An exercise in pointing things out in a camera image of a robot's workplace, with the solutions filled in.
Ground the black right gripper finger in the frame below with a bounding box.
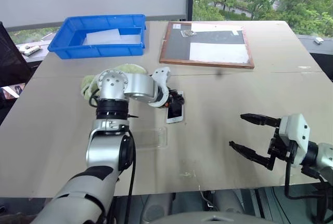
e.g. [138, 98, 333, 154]
[228, 140, 275, 172]
[240, 113, 282, 128]

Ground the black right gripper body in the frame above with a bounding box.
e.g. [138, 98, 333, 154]
[267, 127, 297, 164]

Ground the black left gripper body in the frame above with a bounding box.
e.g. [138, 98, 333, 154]
[162, 87, 177, 109]

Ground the white smartphone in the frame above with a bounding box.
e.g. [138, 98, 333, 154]
[166, 101, 186, 125]

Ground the clear plastic phone case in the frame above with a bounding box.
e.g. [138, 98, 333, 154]
[130, 127, 169, 150]

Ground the wooden framed blackboard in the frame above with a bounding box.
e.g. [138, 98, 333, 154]
[159, 21, 255, 69]

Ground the green towel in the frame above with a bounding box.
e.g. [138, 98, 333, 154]
[79, 63, 148, 102]

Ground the large white paper sheet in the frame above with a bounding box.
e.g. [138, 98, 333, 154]
[189, 42, 251, 64]

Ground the thin white flat sheet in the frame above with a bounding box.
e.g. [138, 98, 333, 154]
[119, 34, 143, 45]

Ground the long white paper strip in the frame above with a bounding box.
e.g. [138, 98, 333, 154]
[191, 23, 243, 33]

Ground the dark side desk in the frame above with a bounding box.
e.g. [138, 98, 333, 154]
[295, 34, 333, 82]

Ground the blue plastic bin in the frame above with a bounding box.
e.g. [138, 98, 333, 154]
[47, 14, 147, 60]

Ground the dark rounded shape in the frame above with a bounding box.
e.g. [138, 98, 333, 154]
[142, 194, 178, 222]

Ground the white gadget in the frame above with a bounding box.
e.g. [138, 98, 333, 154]
[17, 44, 42, 56]

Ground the black panel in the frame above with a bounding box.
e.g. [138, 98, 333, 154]
[0, 21, 33, 89]

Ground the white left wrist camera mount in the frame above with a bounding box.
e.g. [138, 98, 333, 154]
[150, 67, 172, 109]

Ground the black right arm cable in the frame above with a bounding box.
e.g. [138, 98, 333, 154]
[284, 153, 333, 200]

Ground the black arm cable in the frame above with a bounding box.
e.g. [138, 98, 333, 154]
[88, 87, 138, 224]
[284, 153, 333, 200]

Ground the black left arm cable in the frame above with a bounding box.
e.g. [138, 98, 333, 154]
[88, 87, 138, 224]

